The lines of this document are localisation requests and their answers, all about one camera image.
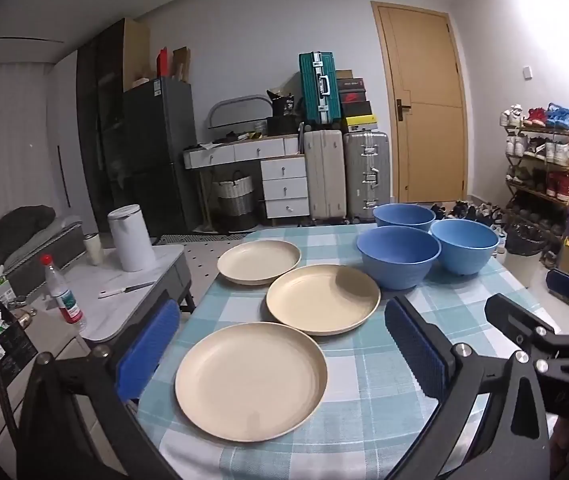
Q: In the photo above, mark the white light switch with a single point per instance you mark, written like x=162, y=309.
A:
x=528, y=72

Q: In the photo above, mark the pile of mixed shoes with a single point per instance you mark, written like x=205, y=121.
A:
x=469, y=211

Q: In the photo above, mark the blue plastic bowl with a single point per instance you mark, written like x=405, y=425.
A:
x=403, y=215
x=464, y=250
x=397, y=260

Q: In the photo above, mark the red capped water bottle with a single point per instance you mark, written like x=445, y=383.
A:
x=64, y=297

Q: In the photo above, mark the teal suitcase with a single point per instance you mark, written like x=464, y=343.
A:
x=314, y=87

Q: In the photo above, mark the row of colourful sneakers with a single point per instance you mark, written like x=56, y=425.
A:
x=539, y=147

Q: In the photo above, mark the woven laundry basket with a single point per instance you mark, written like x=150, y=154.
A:
x=234, y=200

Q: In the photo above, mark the dark cloth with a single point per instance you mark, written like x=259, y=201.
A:
x=14, y=235

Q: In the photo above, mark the wooden door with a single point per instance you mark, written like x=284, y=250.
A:
x=424, y=85

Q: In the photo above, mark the white cylindrical kettle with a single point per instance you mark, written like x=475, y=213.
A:
x=132, y=240

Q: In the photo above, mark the white desk with drawers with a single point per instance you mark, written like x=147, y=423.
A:
x=284, y=185

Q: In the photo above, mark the cream cup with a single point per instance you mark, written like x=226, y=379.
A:
x=93, y=250

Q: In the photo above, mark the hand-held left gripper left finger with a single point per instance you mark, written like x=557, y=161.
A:
x=148, y=347

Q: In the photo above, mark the white curtain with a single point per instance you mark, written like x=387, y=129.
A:
x=14, y=150

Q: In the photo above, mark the tall dark cabinet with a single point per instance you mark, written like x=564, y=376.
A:
x=102, y=135

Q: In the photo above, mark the teal white checked tablecloth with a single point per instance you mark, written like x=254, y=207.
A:
x=364, y=395

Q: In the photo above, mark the marble top side table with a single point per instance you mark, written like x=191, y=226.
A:
x=114, y=310

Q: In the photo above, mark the cream round plate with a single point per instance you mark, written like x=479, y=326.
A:
x=249, y=385
x=322, y=300
x=258, y=261

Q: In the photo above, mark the grey arched mirror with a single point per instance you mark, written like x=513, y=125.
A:
x=239, y=105

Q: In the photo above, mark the dark shoe box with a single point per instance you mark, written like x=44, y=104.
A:
x=356, y=109

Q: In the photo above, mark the silver suitcase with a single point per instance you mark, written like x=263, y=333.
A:
x=367, y=175

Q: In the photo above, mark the flat cardboard sheet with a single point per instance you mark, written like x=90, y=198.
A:
x=137, y=52

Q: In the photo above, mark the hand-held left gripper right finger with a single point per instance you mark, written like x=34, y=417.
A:
x=414, y=350

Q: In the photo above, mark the brown shoe box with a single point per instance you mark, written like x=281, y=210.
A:
x=344, y=74

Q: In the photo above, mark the black white patterned rug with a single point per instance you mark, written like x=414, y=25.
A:
x=199, y=238

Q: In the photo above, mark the grey mattress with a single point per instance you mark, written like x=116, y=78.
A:
x=62, y=237

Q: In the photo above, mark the beige suitcase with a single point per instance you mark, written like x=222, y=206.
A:
x=324, y=175

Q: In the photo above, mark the brown cardboard box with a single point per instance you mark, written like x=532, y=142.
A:
x=180, y=65

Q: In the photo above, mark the black bag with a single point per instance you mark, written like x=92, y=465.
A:
x=282, y=110

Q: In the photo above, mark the black red shoe box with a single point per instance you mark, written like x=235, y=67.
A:
x=353, y=96

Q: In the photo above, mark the white bin with black bag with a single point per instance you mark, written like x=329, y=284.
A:
x=524, y=250

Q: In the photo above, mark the dark grey fridge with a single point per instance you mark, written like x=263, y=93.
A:
x=162, y=160

